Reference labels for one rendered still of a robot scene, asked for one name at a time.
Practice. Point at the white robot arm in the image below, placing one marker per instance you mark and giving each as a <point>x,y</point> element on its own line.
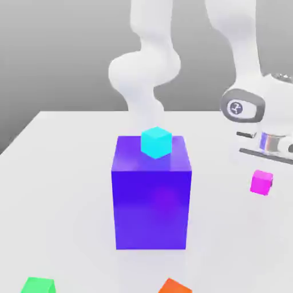
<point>146,68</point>

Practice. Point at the small green cube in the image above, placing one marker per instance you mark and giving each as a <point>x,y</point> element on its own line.
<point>37,286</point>

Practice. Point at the small cyan cube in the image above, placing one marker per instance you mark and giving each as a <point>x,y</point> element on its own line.
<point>156,143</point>

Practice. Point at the small magenta cube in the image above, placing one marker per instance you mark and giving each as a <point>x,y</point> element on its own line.
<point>260,184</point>

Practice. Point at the small orange cube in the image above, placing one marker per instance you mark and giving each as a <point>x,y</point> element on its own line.
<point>174,287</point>

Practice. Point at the large purple box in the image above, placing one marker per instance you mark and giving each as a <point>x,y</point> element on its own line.
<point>151,206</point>

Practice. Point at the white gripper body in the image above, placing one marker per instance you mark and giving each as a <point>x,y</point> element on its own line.
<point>270,160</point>

